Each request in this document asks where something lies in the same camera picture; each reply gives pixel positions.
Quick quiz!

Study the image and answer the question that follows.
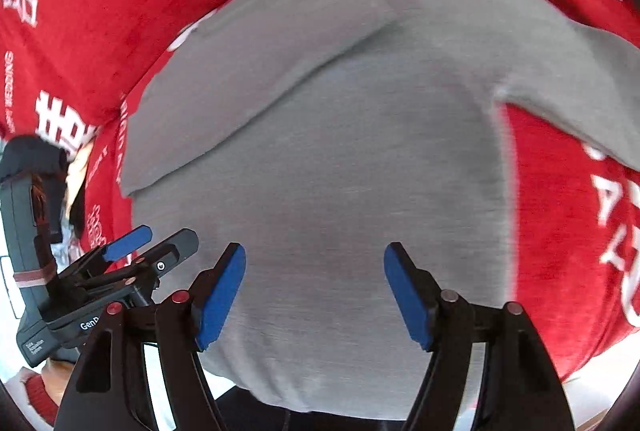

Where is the red printed blanket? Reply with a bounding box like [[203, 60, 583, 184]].
[[0, 0, 640, 384]]

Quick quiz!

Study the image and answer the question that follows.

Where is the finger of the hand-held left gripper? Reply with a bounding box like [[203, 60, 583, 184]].
[[82, 225, 153, 266], [129, 228, 200, 283]]

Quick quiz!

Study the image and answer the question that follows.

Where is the person's left hand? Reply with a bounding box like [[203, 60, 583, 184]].
[[62, 142, 97, 232]]

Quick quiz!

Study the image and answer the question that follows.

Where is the dark cloth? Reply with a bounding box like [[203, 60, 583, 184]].
[[212, 386, 416, 431]]

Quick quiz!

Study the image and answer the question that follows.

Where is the person's left forearm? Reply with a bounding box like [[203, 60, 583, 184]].
[[17, 358, 77, 428]]

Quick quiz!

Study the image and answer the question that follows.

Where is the grey knit garment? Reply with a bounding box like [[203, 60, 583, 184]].
[[120, 0, 640, 422]]

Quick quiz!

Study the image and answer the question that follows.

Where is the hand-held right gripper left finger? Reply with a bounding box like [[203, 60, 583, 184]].
[[54, 242, 247, 431]]

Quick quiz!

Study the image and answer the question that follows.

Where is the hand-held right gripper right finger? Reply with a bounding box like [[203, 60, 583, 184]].
[[384, 242, 576, 431]]

